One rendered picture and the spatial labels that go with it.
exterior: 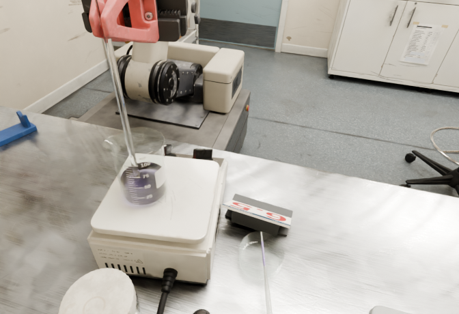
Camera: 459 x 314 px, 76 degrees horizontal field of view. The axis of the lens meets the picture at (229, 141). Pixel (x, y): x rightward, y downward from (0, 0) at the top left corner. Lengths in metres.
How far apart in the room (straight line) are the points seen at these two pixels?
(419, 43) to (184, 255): 2.62
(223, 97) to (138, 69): 0.39
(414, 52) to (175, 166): 2.56
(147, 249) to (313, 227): 0.23
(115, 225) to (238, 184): 0.22
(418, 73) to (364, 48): 0.49
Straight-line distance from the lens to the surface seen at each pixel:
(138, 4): 0.29
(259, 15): 3.25
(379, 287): 0.42
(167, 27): 0.31
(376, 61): 2.77
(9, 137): 0.65
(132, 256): 0.34
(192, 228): 0.31
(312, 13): 3.21
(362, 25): 2.66
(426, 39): 2.79
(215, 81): 1.29
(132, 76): 1.14
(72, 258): 0.43
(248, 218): 0.40
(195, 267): 0.34
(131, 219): 0.32
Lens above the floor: 1.09
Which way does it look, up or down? 37 degrees down
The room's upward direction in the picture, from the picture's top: 3 degrees clockwise
